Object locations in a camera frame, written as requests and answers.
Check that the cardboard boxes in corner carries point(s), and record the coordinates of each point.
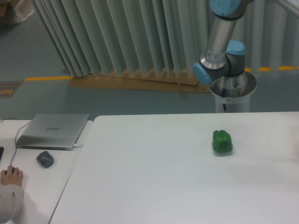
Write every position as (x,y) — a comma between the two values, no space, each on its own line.
(15,11)

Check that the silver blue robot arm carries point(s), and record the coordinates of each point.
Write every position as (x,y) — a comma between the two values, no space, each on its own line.
(219,46)

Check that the person's hand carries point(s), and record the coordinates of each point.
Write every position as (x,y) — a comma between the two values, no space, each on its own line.
(7,178)

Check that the black keyboard edge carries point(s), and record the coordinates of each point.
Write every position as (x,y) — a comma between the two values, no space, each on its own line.
(1,152)

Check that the silver closed laptop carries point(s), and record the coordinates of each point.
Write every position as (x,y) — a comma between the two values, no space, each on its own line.
(53,131)

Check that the brown cardboard sheet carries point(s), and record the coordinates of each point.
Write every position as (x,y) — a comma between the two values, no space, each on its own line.
(184,82)

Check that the pale green folding curtain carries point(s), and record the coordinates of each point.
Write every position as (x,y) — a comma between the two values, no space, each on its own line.
(100,36)

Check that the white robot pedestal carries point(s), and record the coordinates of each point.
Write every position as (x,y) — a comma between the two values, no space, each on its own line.
(232,94)

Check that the green bell pepper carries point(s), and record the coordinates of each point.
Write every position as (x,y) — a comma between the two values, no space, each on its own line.
(222,142)

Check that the grey sleeved forearm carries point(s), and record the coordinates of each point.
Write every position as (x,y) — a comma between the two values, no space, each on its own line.
(11,201)

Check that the brown floor warning sticker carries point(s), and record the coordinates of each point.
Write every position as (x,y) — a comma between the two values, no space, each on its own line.
(8,88)

